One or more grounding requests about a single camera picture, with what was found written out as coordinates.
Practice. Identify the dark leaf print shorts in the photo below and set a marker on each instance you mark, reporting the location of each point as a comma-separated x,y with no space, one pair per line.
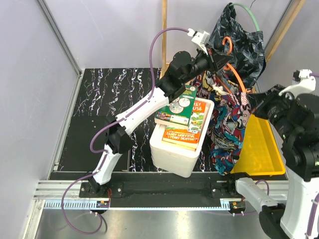
248,47

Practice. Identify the orange book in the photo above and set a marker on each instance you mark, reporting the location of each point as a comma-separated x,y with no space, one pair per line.
188,138

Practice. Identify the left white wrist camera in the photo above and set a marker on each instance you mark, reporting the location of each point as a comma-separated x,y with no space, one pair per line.
199,39

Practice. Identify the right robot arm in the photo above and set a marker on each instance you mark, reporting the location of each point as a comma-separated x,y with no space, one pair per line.
296,120

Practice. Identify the green book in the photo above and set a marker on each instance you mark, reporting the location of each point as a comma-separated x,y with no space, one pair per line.
178,112

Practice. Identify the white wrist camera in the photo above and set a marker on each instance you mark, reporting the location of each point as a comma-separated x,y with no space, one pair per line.
305,82
199,39

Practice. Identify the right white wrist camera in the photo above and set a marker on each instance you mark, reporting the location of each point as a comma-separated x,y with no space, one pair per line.
305,82

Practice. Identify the yellow plastic bin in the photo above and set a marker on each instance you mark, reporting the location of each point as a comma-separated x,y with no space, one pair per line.
260,155

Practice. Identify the black square plate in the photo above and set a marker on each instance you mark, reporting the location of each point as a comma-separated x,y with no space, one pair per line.
76,154

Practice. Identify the wooden hanger rack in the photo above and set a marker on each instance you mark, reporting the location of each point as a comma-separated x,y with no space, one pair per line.
228,60

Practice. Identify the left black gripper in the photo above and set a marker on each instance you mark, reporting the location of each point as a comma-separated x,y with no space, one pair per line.
215,60

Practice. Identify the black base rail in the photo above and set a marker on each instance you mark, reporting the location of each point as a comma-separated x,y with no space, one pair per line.
160,190

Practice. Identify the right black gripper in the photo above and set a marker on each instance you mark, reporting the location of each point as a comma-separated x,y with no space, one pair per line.
259,102

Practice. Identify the white styrofoam box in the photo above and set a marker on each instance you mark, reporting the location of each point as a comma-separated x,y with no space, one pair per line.
178,160

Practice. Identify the colourful comic print shorts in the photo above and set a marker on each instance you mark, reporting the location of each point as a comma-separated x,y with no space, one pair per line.
227,123

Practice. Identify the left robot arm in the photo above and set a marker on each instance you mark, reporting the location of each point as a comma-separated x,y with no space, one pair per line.
115,138

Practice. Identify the orange plastic hanger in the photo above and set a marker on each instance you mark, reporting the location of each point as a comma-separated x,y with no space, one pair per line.
229,67

